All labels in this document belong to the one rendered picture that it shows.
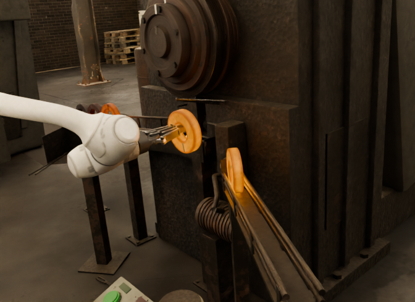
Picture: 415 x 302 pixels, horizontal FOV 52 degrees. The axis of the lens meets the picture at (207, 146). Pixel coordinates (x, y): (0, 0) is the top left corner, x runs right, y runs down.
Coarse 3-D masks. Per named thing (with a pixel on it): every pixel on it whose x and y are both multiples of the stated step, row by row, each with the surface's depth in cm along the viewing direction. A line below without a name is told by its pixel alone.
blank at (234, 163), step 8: (232, 152) 137; (232, 160) 135; (240, 160) 135; (232, 168) 134; (240, 168) 134; (232, 176) 136; (240, 176) 134; (232, 184) 138; (240, 184) 135; (240, 192) 138
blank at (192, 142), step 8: (176, 112) 145; (184, 112) 143; (168, 120) 150; (176, 120) 146; (184, 120) 142; (192, 120) 141; (192, 128) 140; (200, 128) 142; (184, 136) 150; (192, 136) 142; (200, 136) 143; (176, 144) 151; (184, 144) 147; (192, 144) 143; (200, 144) 145; (184, 152) 148
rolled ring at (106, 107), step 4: (104, 104) 236; (108, 104) 233; (112, 104) 233; (104, 108) 237; (108, 108) 234; (112, 108) 231; (116, 108) 232; (104, 112) 240; (108, 112) 241; (112, 112) 231; (116, 112) 231
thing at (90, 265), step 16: (64, 128) 213; (48, 144) 200; (64, 144) 213; (80, 144) 216; (48, 160) 200; (64, 160) 201; (96, 176) 208; (96, 192) 208; (96, 208) 210; (96, 224) 213; (96, 240) 216; (96, 256) 219; (112, 256) 226; (96, 272) 213; (112, 272) 212
